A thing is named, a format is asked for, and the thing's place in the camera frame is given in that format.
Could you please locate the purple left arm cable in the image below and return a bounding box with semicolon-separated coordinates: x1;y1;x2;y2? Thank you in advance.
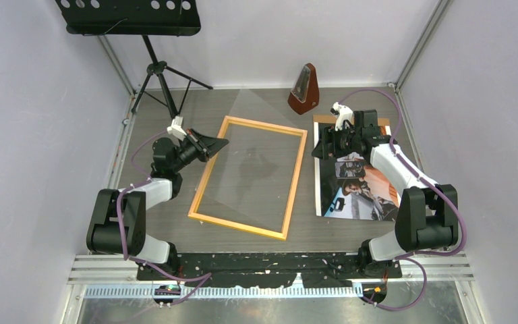
115;130;213;307

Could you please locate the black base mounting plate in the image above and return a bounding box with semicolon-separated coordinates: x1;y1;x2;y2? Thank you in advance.
137;252;402;288

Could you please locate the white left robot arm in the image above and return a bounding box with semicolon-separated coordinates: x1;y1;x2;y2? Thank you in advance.
86;129;229;279

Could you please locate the brown metronome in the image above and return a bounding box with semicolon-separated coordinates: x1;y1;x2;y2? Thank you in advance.
287;63;320;115

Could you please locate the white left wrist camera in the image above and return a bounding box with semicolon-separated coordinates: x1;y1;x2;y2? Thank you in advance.
167;115;187;142

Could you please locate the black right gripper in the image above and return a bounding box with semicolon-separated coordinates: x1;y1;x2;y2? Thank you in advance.
312;124;362;161

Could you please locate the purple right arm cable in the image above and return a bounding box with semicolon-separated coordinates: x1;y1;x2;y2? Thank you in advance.
339;88;468;313

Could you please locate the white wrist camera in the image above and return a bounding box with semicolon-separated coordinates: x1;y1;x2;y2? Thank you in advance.
167;115;187;142
330;102;353;131

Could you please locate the brown backing board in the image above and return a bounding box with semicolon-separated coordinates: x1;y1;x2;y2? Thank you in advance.
312;115;390;126

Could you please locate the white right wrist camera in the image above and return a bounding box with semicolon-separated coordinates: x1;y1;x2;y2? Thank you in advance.
330;102;353;131

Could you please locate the printed photo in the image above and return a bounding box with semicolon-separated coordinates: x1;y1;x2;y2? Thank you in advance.
314;121;401;222

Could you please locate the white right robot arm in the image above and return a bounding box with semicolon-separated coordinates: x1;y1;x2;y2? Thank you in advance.
312;109;459;277

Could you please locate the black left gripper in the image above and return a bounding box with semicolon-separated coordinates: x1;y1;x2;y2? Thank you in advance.
172;129;229;173

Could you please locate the black music stand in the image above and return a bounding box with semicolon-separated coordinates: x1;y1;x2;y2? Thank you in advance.
56;0;213;119

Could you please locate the yellow wooden picture frame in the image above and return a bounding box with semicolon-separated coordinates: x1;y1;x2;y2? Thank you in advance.
188;115;308;241

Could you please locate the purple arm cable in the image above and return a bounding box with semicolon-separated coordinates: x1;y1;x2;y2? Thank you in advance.
339;88;468;313
115;130;213;307

